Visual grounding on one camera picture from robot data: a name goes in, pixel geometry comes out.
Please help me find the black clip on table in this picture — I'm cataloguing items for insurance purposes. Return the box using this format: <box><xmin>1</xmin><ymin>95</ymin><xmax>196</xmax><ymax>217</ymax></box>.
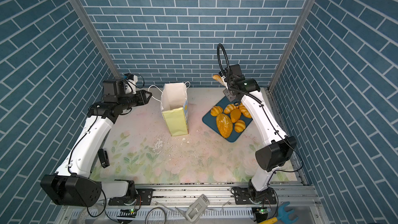
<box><xmin>97</xmin><ymin>148</ymin><xmax>110</xmax><ymax>168</ymax></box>

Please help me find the grey cable loop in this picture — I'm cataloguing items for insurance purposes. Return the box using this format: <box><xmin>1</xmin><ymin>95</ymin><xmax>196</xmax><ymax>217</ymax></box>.
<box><xmin>144</xmin><ymin>207</ymin><xmax>167</xmax><ymax>224</ymax></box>

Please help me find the teal rectangular tray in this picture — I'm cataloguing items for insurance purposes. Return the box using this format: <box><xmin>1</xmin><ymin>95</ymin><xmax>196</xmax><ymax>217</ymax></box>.
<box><xmin>202</xmin><ymin>96</ymin><xmax>252</xmax><ymax>143</ymax></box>

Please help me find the small striped croissant bun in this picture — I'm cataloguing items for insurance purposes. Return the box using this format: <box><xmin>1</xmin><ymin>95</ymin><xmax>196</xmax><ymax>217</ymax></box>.
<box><xmin>234</xmin><ymin>119</ymin><xmax>246</xmax><ymax>133</ymax></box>

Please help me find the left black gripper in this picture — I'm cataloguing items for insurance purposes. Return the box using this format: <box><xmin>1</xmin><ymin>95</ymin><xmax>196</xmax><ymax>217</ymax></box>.
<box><xmin>116</xmin><ymin>89</ymin><xmax>152</xmax><ymax>112</ymax></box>

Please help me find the grey plastic handheld device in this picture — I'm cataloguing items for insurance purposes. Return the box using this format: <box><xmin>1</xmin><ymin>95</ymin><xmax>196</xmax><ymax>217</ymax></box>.
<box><xmin>184</xmin><ymin>195</ymin><xmax>209</xmax><ymax>224</ymax></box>

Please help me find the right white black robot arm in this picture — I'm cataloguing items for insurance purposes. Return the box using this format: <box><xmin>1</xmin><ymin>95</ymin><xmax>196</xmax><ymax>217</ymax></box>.
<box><xmin>217</xmin><ymin>44</ymin><xmax>297</xmax><ymax>205</ymax></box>

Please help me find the large sesame oval bread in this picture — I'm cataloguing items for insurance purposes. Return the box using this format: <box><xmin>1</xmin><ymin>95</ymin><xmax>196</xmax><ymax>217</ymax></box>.
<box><xmin>216</xmin><ymin>114</ymin><xmax>233</xmax><ymax>139</ymax></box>

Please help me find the long braided bread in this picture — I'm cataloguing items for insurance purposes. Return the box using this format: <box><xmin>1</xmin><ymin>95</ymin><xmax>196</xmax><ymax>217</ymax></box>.
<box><xmin>212</xmin><ymin>74</ymin><xmax>228</xmax><ymax>88</ymax></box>

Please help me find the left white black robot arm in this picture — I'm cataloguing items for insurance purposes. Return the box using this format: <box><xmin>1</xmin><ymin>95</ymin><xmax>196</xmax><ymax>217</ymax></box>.
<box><xmin>40</xmin><ymin>73</ymin><xmax>152</xmax><ymax>207</ymax></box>

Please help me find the white paper gift bag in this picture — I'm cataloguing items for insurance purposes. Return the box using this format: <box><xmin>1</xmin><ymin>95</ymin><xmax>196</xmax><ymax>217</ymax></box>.
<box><xmin>148</xmin><ymin>82</ymin><xmax>191</xmax><ymax>136</ymax></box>

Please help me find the round ridged bun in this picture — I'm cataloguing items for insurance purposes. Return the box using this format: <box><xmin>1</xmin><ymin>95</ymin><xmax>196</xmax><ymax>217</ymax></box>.
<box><xmin>210</xmin><ymin>105</ymin><xmax>223</xmax><ymax>117</ymax></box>

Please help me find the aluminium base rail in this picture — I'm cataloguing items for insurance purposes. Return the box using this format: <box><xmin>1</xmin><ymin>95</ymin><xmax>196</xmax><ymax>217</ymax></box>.
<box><xmin>56</xmin><ymin>183</ymin><xmax>328</xmax><ymax>224</ymax></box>

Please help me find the plain orange oval bread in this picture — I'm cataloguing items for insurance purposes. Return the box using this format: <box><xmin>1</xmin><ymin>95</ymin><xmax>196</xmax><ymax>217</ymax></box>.
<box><xmin>230</xmin><ymin>108</ymin><xmax>241</xmax><ymax>123</ymax></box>

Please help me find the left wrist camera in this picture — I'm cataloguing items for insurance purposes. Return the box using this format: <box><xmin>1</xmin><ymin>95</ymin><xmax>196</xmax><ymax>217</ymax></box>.
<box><xmin>123</xmin><ymin>73</ymin><xmax>138</xmax><ymax>94</ymax></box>

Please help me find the clear tape roll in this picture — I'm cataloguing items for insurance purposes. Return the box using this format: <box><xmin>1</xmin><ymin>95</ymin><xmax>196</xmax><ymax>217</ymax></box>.
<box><xmin>76</xmin><ymin>204</ymin><xmax>104</xmax><ymax>224</ymax></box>

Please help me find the right twisted knot bread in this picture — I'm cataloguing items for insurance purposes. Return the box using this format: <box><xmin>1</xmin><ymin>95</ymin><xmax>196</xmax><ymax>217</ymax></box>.
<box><xmin>238</xmin><ymin>103</ymin><xmax>252</xmax><ymax>118</ymax></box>

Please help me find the blue yellow toy wrench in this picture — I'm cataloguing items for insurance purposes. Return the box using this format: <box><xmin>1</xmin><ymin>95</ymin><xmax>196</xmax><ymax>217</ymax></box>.
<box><xmin>260</xmin><ymin>201</ymin><xmax>299</xmax><ymax>224</ymax></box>

